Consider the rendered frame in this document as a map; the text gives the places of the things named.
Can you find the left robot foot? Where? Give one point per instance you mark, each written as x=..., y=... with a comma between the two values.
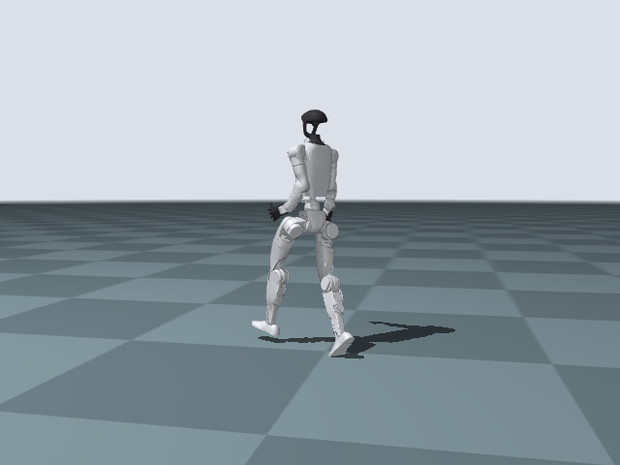
x=271, y=329

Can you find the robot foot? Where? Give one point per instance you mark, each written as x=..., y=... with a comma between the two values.
x=271, y=329
x=340, y=345

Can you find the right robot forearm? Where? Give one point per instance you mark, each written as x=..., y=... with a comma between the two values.
x=329, y=201

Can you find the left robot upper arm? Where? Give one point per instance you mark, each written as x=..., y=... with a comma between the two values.
x=296, y=155

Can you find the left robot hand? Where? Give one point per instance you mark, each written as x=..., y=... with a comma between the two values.
x=275, y=212

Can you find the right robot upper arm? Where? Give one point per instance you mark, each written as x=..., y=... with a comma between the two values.
x=332, y=185

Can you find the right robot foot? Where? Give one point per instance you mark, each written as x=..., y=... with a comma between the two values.
x=340, y=345

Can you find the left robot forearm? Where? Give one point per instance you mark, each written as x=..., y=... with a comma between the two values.
x=293, y=200

